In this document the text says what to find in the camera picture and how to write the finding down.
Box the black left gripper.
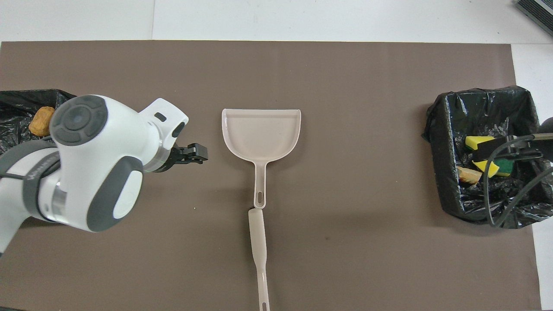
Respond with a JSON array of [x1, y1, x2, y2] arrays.
[[163, 143, 209, 172]]

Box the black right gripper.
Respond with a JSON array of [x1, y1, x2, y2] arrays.
[[474, 133, 553, 162]]

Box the yellow notched sponge piece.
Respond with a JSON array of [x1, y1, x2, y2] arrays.
[[465, 136, 496, 151]]

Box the green and yellow sponge piece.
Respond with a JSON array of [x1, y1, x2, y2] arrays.
[[471, 160, 500, 178], [495, 158, 515, 177]]

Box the beige sponge chunk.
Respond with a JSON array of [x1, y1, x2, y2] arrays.
[[457, 166, 483, 186]]

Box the pink plastic dustpan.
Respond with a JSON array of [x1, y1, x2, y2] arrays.
[[221, 108, 302, 210]]

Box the pink hand brush black bristles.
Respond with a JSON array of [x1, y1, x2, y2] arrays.
[[248, 208, 271, 311]]

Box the golden brown nugget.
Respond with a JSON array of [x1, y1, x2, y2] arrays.
[[28, 106, 56, 138]]

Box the bin lined with black bag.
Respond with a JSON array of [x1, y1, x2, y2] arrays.
[[0, 89, 77, 157], [422, 86, 553, 229]]

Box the dark ribbed panel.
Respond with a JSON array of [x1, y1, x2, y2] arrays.
[[514, 0, 553, 37]]

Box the brown table mat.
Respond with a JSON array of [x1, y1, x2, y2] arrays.
[[0, 41, 543, 311]]

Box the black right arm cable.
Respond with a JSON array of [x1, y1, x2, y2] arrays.
[[483, 134, 553, 228]]

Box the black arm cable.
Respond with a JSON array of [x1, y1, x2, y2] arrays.
[[483, 134, 553, 228], [0, 160, 61, 180]]

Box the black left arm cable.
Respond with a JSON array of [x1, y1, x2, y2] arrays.
[[0, 160, 61, 180]]

